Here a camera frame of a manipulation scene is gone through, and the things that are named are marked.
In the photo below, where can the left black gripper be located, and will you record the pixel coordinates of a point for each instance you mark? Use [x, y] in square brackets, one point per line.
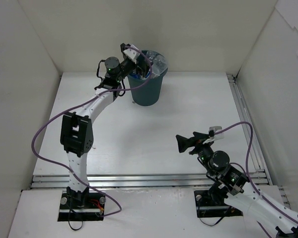
[138, 67]

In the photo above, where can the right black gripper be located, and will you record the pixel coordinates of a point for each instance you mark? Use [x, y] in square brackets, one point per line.
[197, 144]

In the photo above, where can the small bottle light blue label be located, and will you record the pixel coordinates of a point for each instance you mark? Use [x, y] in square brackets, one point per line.
[137, 76]

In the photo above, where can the clear bottle blue-white label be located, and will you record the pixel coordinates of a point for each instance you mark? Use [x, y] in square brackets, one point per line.
[158, 63]

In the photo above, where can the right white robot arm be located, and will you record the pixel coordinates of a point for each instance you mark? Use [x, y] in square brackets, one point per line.
[235, 189]

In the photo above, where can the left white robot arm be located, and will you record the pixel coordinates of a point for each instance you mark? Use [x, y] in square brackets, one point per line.
[77, 131]

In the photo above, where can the dark teal plastic bin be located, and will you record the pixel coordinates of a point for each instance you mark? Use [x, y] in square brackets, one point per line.
[149, 94]

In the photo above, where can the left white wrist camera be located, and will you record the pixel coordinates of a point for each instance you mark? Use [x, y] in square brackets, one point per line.
[132, 53]

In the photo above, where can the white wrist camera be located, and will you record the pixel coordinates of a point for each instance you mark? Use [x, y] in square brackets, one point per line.
[215, 133]
[132, 53]

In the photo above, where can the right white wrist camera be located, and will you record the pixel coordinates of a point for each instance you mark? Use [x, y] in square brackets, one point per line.
[215, 133]

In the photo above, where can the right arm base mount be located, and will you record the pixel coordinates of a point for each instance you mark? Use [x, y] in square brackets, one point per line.
[210, 203]

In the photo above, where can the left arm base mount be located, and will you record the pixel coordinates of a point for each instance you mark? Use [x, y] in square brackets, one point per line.
[91, 209]

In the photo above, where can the front aluminium rail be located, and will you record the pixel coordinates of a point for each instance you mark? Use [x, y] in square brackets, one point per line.
[131, 181]

